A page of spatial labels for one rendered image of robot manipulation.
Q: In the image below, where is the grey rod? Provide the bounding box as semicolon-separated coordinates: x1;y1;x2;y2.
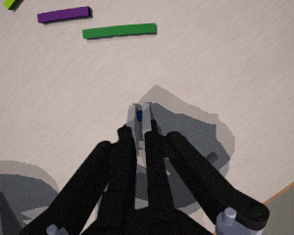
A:
205;151;219;164

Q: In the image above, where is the small blue cube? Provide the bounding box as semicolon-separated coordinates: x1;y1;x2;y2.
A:
136;110;142;121

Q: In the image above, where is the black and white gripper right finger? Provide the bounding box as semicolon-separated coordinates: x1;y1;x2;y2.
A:
142;103;270;235

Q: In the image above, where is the purple rod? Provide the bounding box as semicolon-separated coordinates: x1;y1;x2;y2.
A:
37;6;91;24

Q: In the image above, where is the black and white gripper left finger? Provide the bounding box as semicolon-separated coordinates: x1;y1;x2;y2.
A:
19;105;139;235

